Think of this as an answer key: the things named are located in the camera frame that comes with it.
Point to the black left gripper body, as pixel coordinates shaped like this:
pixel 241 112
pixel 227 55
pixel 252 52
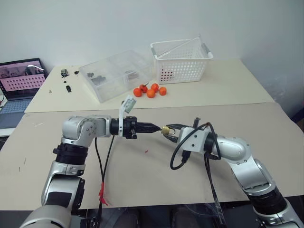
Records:
pixel 129 126

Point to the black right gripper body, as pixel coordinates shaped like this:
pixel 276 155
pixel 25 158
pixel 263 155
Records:
pixel 178 134

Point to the brass padlock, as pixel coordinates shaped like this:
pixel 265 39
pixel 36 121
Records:
pixel 166 131

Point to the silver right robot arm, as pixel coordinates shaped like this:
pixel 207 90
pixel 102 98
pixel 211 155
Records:
pixel 235 147

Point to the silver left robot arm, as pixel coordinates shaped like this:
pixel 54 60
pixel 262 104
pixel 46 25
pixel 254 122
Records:
pixel 78 128

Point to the orange mandarin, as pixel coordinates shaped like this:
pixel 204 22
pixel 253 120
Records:
pixel 137 92
pixel 162 91
pixel 151 93
pixel 154 87

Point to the reddish mandarin with stem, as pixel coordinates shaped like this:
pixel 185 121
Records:
pixel 143 87

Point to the clear plastic compartment box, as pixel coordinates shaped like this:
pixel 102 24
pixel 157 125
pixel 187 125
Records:
pixel 114 79

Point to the dark parts in clear box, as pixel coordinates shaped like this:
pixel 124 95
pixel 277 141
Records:
pixel 97 79

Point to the white perforated plastic basket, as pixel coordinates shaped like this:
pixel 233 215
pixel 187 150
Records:
pixel 180 69

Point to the small black block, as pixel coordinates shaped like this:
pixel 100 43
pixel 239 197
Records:
pixel 68 88

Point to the small black part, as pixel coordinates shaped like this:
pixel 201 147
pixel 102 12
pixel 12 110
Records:
pixel 76 72

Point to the clear plastic rod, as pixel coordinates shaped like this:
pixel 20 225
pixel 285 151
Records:
pixel 178 46

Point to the small dark metal part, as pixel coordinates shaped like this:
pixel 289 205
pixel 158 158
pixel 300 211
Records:
pixel 63 72

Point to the open laptop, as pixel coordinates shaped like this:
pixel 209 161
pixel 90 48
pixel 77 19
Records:
pixel 21 78

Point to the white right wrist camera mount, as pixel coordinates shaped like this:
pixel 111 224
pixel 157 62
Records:
pixel 193 140

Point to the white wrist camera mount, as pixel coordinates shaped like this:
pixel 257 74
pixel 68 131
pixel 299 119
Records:
pixel 129 103
pixel 193 140

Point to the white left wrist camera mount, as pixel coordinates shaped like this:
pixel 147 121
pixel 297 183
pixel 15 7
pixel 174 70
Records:
pixel 129 103

